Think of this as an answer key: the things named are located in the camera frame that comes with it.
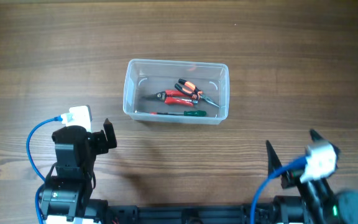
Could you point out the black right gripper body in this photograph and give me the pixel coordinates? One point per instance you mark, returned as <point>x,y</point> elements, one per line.
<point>291,177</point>

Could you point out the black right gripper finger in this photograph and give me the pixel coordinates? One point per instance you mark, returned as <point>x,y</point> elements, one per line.
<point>273,160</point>
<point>316,137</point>

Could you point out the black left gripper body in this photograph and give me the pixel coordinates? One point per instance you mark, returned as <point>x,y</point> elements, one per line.
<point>99,145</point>

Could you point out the red handled snips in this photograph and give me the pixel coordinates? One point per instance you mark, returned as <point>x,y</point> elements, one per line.
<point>171,97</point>

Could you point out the green handled screwdriver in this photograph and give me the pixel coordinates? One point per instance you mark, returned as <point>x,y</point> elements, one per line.
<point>196,113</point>

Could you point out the orange black needle-nose pliers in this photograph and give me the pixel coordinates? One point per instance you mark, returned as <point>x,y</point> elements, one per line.
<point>191,90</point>

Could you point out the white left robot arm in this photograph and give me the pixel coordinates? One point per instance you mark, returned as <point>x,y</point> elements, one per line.
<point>69,183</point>

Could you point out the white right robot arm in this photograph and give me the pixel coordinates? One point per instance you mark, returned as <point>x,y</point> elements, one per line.
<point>317,202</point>

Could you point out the clear plastic container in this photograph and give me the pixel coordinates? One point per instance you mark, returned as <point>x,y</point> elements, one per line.
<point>146,77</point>

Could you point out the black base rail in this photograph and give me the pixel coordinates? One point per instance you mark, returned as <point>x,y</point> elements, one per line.
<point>236,214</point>

